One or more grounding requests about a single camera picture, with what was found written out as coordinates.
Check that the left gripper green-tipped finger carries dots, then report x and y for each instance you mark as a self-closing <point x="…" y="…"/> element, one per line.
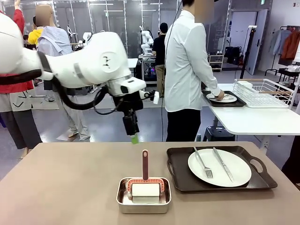
<point x="135" y="126"/>
<point x="128" y="126"/>

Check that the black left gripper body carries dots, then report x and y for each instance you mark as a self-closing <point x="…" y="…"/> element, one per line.
<point x="127" y="102"/>

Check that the dark brown serving tray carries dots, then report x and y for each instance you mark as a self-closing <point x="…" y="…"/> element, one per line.
<point x="180" y="180"/>

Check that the white plate with cutlery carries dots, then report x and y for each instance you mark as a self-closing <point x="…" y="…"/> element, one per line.
<point x="211" y="97"/>

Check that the silver fork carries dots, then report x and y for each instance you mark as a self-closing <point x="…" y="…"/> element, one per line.
<point x="208" y="173"/>

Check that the silver table knife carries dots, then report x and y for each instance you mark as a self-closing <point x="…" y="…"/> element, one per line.
<point x="223" y="164"/>

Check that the large white plate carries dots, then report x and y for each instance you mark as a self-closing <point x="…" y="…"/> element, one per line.
<point x="239" y="168"/>

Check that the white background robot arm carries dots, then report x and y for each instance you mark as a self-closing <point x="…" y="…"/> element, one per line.
<point x="147" y="37"/>
<point x="87" y="37"/>

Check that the person right forearm white sleeve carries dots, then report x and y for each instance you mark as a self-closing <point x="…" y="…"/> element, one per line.
<point x="211" y="87"/>

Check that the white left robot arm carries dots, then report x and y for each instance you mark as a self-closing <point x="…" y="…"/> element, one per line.
<point x="70" y="61"/>

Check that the person right hand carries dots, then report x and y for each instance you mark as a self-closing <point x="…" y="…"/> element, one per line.
<point x="219" y="95"/>

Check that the workstation bench with computer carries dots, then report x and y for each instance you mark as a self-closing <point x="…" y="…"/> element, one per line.
<point x="147" y="68"/>

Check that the white standing desk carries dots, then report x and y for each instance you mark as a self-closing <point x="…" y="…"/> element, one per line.
<point x="133" y="62"/>

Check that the person in black shirt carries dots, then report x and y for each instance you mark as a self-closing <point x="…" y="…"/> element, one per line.
<point x="159" y="51"/>

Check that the person in white shirt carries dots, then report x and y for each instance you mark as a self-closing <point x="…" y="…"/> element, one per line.
<point x="182" y="70"/>

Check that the rectangular metal tray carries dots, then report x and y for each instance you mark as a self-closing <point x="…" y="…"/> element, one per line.
<point x="143" y="207"/>

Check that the black plastic stool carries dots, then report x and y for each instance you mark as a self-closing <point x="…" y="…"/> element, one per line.
<point x="218" y="134"/>

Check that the mannequin in striped blue shirt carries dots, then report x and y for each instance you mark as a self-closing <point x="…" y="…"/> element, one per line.
<point x="55" y="44"/>

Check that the shoe rack with shoes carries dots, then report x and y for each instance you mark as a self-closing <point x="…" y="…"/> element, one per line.
<point x="215" y="62"/>

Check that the silver cutlery piece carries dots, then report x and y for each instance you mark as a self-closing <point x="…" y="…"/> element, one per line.
<point x="228" y="98"/>

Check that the black serving tray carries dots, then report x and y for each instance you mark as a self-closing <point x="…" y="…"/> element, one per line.
<point x="239" y="103"/>

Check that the person in yellow top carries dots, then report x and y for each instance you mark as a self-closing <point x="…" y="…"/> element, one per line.
<point x="34" y="37"/>

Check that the mannequin in red jacket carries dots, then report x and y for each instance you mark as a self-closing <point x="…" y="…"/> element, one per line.
<point x="14" y="112"/>

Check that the black bag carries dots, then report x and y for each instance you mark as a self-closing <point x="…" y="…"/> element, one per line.
<point x="233" y="55"/>

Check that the white side table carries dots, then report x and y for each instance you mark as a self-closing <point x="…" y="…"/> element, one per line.
<point x="257" y="119"/>

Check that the white table leg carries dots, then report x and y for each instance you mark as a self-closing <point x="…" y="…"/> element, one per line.
<point x="265" y="144"/>

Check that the white door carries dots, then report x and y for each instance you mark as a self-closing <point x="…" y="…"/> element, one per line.
<point x="241" y="35"/>

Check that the black stand with white box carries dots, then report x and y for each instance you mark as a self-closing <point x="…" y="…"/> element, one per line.
<point x="249" y="47"/>

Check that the black cart with white item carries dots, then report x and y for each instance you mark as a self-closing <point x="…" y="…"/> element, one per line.
<point x="288" y="75"/>

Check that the black trousers leg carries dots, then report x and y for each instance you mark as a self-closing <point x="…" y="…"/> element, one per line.
<point x="293" y="164"/>

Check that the light blue shirt on rack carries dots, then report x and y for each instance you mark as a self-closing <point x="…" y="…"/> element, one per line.
<point x="277" y="41"/>

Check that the orange jacket on rack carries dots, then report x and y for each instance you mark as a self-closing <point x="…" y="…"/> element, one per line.
<point x="291" y="44"/>

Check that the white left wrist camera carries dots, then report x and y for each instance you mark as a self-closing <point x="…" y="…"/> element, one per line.
<point x="156" y="98"/>

